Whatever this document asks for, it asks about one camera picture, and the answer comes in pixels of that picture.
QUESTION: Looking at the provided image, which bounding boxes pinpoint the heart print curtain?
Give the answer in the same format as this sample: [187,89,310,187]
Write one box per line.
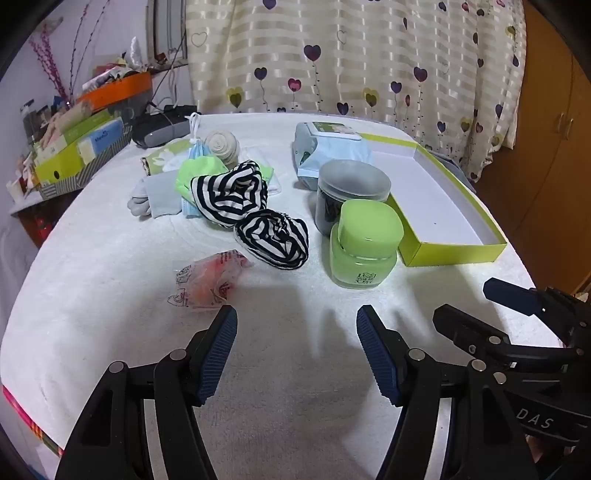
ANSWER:
[185,0,529,183]

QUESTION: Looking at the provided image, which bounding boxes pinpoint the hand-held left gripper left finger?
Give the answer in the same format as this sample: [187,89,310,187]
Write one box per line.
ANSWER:
[55,305,238,480]

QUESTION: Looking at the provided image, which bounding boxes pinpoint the blue face mask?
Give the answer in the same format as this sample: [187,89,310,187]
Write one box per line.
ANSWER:
[180,112,219,217]

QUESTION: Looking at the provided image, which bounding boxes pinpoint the grey garment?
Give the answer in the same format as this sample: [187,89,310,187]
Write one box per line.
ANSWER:
[434,154,476,183]

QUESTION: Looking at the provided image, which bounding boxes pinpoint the beige cloth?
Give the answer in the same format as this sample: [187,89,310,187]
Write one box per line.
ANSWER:
[204,130,241,169]

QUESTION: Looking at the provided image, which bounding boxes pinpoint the wet wipes pack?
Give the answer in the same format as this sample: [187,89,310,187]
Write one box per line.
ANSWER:
[292,121,374,191]

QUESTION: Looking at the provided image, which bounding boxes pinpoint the pink flower branches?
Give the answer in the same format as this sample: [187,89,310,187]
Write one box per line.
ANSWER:
[28,0,112,100]

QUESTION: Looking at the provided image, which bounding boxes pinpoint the dark plastic jar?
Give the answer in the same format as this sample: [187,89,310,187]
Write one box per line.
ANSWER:
[315,159,392,234]

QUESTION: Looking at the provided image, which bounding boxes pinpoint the orange tray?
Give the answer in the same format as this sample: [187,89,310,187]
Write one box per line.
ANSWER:
[76,71,153,112]

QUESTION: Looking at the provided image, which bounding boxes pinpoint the green file box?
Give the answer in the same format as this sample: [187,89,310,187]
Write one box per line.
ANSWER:
[34,138,116,185]

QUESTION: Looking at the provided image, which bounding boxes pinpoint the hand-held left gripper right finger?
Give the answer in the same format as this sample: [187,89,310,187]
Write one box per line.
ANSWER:
[355,305,527,480]

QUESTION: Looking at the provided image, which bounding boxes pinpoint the striped storage tray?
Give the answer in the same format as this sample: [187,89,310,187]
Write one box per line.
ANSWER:
[37,134,134,201]

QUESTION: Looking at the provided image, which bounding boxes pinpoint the yellow-green cardboard box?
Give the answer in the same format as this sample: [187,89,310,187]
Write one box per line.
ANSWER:
[360,131,509,267]

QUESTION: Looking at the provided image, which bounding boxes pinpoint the black grey device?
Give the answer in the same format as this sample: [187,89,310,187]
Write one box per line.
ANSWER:
[131,105,197,148]

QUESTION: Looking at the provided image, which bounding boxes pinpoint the green jar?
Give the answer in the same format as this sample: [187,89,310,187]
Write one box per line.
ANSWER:
[329,199,405,290]

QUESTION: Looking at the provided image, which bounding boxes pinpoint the wooden wardrobe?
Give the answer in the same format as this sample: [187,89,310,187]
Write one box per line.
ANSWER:
[475,0,591,296]

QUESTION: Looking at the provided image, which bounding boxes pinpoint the clear red printed plastic bag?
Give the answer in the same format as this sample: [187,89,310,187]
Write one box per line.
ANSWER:
[173,249,254,312]

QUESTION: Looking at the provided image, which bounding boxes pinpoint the bright green cloth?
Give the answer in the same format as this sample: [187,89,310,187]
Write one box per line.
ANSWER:
[174,154,274,200]

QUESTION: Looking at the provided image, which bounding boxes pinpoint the green bunny towel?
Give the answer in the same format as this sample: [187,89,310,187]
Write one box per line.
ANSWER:
[141,140,195,176]

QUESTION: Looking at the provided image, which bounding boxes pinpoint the black white striped cloth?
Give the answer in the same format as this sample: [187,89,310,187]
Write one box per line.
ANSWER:
[190,160,269,230]
[234,209,310,270]

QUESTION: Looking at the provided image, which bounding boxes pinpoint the grey baby mitten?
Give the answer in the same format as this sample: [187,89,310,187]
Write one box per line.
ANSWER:
[145,176,182,219]

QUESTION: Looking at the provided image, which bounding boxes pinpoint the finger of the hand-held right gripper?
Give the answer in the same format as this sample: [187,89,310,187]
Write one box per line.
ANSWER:
[431,304,570,371]
[482,277,591,344]

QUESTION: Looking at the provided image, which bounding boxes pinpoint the window frame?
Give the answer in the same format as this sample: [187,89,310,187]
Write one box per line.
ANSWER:
[148,0,188,63]

